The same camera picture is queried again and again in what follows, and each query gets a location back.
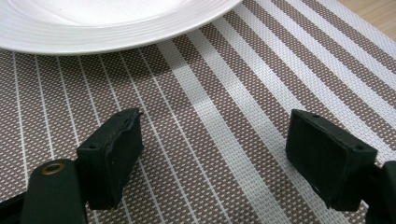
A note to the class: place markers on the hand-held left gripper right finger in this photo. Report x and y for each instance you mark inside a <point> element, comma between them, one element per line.
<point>327,155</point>

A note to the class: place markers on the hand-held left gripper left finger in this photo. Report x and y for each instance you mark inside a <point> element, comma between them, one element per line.
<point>107,161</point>

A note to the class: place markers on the brown white striped woven placemat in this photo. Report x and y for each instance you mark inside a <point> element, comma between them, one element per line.
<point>218,124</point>

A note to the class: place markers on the white ribbed plate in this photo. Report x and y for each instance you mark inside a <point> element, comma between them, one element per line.
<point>102,25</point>

